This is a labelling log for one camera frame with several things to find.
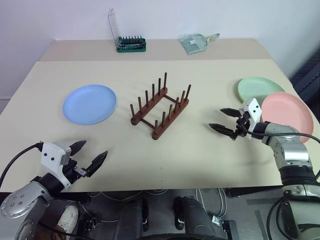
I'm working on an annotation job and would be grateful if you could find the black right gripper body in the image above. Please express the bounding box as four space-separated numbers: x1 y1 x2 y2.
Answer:
230 112 252 141

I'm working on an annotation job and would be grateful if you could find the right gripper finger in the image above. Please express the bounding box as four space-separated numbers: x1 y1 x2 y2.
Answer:
208 122 236 138
219 107 242 119

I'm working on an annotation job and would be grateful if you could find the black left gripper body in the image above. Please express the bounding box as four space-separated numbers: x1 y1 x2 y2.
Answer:
61 159 92 185

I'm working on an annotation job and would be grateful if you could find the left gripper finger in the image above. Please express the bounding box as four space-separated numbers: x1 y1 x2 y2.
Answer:
86 150 109 178
69 140 88 159

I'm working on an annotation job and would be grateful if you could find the green plate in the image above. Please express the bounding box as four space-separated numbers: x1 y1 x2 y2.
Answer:
237 76 286 104

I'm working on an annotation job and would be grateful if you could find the blue plate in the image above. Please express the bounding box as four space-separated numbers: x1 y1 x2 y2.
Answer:
61 84 118 126

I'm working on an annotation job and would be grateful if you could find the red plate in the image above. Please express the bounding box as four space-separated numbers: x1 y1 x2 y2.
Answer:
259 91 315 145

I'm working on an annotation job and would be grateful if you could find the wooden dish rack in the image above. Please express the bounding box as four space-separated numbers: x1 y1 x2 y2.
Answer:
129 71 193 141

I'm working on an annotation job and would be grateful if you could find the white sneaker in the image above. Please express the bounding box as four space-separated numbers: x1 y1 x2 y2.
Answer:
56 204 80 233

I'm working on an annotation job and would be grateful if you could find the dark rounded shape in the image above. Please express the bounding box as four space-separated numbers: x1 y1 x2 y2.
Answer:
117 197 151 240
174 196 221 240

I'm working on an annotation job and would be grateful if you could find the clear green dustpan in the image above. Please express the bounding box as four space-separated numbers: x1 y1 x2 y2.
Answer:
178 32 221 55

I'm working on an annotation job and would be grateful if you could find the black ribbed object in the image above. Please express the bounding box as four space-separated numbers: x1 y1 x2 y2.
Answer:
289 48 320 101

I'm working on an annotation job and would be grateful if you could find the black metal clamp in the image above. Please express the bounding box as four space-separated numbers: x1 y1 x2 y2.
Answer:
211 214 238 240

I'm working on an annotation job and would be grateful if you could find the green screwdriver bit set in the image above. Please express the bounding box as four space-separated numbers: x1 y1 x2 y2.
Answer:
107 7 148 53

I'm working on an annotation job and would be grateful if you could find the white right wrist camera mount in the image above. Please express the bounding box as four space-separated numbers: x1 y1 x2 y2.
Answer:
239 97 263 140

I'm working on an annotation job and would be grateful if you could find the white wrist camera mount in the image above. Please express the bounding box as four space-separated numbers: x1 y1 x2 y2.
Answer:
239 97 263 140
40 140 73 188

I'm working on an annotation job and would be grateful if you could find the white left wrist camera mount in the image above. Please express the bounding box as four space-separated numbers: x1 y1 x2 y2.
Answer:
40 140 73 188

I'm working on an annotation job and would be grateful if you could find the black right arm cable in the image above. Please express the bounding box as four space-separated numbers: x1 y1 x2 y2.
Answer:
239 123 320 145

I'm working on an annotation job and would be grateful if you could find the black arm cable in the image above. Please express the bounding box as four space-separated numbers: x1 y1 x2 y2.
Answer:
0 142 43 188
239 123 320 145

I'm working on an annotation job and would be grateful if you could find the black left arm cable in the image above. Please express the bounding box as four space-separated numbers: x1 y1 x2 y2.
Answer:
0 142 43 188

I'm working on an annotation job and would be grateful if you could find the white floor cable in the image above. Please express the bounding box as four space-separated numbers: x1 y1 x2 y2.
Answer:
194 187 227 218

